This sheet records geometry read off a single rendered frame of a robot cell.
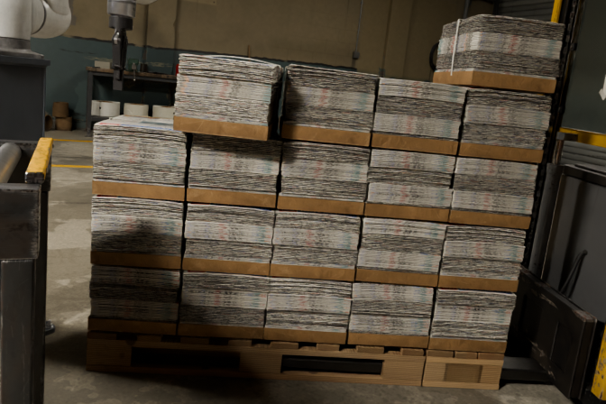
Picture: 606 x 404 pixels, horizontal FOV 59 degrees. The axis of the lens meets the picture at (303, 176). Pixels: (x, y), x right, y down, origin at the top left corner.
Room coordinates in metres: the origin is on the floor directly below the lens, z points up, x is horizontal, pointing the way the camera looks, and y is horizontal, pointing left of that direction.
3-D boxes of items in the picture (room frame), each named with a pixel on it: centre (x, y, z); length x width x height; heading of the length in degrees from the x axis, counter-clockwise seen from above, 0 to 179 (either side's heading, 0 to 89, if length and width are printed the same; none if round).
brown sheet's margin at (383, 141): (1.92, -0.33, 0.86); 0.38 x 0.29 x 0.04; 5
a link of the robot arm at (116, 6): (1.81, 0.65, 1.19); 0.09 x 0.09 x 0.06
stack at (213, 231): (1.87, 0.10, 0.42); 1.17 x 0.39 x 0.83; 96
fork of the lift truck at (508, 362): (1.81, -0.46, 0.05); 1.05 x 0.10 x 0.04; 96
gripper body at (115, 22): (1.81, 0.65, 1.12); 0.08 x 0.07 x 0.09; 6
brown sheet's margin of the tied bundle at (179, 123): (1.67, 0.26, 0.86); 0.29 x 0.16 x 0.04; 89
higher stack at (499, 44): (1.95, -0.62, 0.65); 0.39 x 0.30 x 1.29; 6
